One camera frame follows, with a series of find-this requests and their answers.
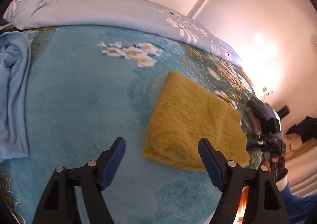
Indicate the light blue floral duvet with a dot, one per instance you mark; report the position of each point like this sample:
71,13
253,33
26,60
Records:
140,15

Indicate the blue fleece garment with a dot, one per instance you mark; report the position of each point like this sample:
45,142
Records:
15,65

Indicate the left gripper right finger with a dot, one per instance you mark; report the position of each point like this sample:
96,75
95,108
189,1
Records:
264,203

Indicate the right hand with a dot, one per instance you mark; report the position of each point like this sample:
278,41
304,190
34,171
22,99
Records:
273,160

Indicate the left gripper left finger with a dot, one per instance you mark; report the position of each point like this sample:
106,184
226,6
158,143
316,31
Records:
58,202

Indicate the mustard knitted sweater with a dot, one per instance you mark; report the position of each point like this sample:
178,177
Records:
184,113

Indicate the teal floral bed blanket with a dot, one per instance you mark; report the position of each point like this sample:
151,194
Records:
89,85

